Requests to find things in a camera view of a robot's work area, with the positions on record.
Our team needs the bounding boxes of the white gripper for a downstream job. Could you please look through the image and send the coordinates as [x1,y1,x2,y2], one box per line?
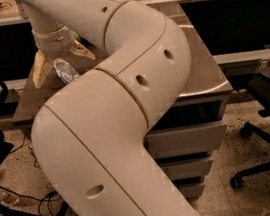
[32,26,95,89]

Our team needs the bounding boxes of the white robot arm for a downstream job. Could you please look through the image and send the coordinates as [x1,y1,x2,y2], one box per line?
[18,0,200,216]

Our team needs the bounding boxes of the grey drawer cabinet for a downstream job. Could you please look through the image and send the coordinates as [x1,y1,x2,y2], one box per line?
[12,2,232,188]

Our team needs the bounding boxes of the top drawer with handle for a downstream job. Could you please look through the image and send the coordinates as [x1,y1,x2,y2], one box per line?
[144,120,227,159]

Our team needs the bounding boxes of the drawer with handle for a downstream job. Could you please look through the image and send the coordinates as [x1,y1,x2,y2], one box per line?
[144,120,227,159]
[178,182,205,199]
[161,156,214,180]

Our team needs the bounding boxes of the black floor cable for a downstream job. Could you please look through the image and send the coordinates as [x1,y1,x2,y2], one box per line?
[0,130,71,216]

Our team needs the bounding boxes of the middle drawer with handle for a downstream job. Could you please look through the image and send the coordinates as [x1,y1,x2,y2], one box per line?
[161,156,214,180]

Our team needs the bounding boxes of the bottom drawer with handle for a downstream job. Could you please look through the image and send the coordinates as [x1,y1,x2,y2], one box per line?
[178,182,205,199]

